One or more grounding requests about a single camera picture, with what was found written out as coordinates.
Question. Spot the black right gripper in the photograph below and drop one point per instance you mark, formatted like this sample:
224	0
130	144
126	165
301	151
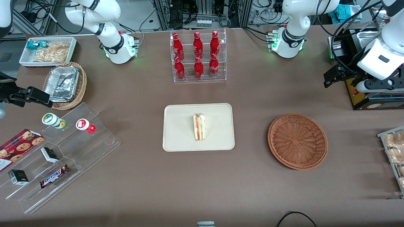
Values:
9	93

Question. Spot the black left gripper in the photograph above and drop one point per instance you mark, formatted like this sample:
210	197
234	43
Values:
349	73

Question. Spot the triangle sandwich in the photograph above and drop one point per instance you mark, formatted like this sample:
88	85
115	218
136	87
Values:
199	127

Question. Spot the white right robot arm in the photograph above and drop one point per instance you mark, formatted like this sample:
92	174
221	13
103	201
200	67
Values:
113	47

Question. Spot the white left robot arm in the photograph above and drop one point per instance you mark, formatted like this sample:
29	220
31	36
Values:
292	19

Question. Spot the oval tan wicker basket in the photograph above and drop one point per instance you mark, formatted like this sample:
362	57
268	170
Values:
82	82

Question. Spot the round brown wicker basket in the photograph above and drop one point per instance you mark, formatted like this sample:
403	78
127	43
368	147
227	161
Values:
296	142

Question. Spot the tray of packaged pastries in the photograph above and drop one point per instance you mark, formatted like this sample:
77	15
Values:
386	151

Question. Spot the beige plastic tray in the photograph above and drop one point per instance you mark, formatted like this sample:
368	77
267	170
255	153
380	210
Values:
176	132

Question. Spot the green lidded drink cup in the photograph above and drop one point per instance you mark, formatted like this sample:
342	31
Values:
50	119

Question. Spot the stacked foil containers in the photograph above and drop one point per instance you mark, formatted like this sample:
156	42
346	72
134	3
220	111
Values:
62	83

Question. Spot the black food warmer cabinet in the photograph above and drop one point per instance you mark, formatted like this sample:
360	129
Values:
358	99

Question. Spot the white rectangular snack bin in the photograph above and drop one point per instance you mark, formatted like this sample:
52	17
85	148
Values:
26	59

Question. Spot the clear bag of crackers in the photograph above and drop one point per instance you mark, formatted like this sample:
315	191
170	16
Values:
52	54

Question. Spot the red lidded drink cup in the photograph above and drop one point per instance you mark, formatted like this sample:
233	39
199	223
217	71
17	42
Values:
83	124

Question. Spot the red cookie box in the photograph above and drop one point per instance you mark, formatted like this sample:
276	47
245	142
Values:
19	146

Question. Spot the steel warmer pan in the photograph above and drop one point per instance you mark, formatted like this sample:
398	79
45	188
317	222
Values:
366	37

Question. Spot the small black carton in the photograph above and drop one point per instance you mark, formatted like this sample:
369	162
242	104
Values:
18	177
50	154

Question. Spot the teal snack packet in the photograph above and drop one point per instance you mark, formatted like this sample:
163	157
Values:
34	44

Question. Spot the teal crumpled bag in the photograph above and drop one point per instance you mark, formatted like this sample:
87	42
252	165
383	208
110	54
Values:
344	12

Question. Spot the clear acrylic step stand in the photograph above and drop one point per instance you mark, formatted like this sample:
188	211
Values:
34	197
101	142

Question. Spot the snickers chocolate bar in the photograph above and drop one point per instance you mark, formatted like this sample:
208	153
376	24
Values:
53	176

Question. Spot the wrapped brown bread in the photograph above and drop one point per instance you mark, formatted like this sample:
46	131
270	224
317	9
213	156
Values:
396	156
394	140
401	170
401	182

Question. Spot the red cola bottle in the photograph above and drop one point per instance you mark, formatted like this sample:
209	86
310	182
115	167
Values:
214	66
199	69
177	45
215	44
198	44
180	70

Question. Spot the white power strip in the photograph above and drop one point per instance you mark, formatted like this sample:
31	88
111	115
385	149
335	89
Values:
204	23

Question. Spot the clear acrylic bottle rack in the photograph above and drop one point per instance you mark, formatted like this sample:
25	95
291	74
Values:
189	77

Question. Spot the small grey device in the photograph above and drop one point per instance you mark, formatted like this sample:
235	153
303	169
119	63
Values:
205	224

